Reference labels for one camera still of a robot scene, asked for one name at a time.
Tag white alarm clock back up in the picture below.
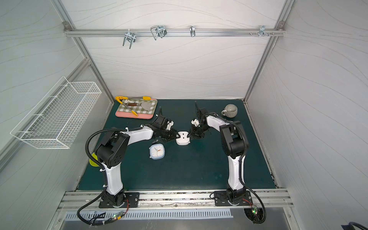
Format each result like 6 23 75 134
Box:
176 131 190 146

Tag blue white alarm clock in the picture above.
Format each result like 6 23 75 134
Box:
149 144 165 160

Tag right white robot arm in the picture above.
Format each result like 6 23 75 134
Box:
188 114 249 191

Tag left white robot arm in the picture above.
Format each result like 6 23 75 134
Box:
88 125 179 196

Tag checkered green cloth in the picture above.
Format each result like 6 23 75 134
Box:
117 99 158 115

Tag striped white ceramic mug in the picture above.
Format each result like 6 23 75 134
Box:
221 104 238 118

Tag pink cutting board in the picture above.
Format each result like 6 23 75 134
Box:
115 98 158 119

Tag yellow tongs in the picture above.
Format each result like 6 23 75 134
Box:
115 96 141 117

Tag green plastic bowl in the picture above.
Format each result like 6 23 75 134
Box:
89 152 99 167

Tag metal clamp hook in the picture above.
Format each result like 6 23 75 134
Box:
123 31 136 49

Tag metal u-bolt hook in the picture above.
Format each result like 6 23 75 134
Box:
150 25 167 40

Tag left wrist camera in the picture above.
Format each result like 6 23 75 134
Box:
154 115 174 130

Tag metal spatula wooden handle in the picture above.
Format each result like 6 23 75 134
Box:
124 102 151 111

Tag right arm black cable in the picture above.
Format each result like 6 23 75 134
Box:
195 102 266 224

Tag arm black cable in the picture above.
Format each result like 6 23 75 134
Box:
76 107 163 226
195 102 266 224

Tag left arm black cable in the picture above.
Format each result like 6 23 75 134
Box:
76 107 163 226

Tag small metal ring hook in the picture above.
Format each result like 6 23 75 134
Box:
189 25 196 37

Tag aluminium top rail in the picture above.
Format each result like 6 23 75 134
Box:
64 28 286 37

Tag white wire basket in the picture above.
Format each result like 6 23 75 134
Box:
10 77 102 150

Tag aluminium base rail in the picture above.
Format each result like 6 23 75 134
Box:
57 189 294 211

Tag metal bracket right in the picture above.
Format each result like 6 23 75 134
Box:
249 25 275 37

